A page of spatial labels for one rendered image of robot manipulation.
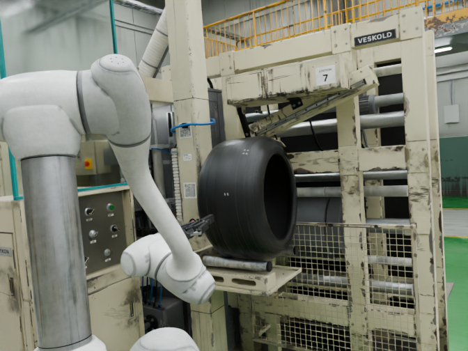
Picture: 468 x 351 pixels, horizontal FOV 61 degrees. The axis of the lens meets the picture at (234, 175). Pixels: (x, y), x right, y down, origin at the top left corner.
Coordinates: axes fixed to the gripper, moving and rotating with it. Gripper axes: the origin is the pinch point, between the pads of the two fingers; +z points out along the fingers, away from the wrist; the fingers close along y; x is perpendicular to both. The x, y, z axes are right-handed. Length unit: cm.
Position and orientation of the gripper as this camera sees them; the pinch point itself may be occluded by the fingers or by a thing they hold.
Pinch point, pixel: (207, 221)
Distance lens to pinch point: 152.3
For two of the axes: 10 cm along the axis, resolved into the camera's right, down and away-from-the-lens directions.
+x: 1.5, 9.7, 1.7
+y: -8.5, 0.4, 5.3
